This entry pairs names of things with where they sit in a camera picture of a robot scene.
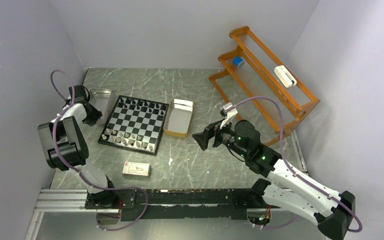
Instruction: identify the purple cable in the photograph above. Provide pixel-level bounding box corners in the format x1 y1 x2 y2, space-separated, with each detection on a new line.
223 96 363 233
50 69 149 232

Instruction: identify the silver metal tin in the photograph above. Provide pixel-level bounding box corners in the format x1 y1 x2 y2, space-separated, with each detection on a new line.
89 88 114 125

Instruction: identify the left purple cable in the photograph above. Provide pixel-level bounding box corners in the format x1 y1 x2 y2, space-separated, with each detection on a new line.
50 69 149 232

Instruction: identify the black white chess board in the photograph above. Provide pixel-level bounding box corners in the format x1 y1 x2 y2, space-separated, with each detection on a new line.
97 95 169 156

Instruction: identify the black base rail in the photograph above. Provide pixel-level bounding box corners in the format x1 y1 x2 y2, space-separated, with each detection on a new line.
84 188 267 222

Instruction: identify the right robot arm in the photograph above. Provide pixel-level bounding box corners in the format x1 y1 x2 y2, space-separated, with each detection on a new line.
192 120 356 240

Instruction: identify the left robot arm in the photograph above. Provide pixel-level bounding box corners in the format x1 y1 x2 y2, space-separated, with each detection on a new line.
37 85 119 208

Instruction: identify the orange wooden rack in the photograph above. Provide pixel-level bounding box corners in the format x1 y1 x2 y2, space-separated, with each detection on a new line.
209 26 320 137

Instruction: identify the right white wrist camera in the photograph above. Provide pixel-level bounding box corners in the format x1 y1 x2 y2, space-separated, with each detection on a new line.
219 102 238 129

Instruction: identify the blue small block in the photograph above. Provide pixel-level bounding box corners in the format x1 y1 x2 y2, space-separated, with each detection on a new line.
232 56 245 67

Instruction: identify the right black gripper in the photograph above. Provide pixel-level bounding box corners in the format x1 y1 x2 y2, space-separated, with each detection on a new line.
192 115 249 158

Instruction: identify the small printed card box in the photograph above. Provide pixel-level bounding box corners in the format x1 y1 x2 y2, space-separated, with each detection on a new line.
122 161 152 177

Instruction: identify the white plastic device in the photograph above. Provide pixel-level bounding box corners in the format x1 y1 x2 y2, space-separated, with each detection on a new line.
274 65 297 88

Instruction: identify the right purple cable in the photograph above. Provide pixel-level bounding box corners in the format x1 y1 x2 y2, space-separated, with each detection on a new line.
223 96 363 233

